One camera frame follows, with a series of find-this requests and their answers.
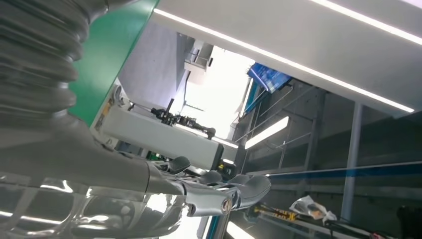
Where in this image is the blue screen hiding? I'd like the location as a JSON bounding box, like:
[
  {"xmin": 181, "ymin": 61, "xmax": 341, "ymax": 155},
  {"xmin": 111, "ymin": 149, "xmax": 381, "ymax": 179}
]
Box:
[{"xmin": 247, "ymin": 62, "xmax": 293, "ymax": 94}]

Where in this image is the pale grey machine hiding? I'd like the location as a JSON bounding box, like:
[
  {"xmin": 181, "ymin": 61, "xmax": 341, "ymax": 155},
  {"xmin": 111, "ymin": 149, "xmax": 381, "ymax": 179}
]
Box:
[{"xmin": 94, "ymin": 84, "xmax": 240, "ymax": 172}]

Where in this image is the crumpled clear plastic bag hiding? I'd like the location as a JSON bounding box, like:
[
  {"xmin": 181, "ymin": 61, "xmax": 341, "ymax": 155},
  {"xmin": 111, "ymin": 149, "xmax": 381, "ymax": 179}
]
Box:
[{"xmin": 289, "ymin": 195, "xmax": 338, "ymax": 225}]

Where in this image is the yellow and black tool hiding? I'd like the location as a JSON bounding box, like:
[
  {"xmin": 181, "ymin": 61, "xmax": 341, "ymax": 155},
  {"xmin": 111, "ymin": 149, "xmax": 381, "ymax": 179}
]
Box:
[{"xmin": 253, "ymin": 204, "xmax": 300, "ymax": 222}]

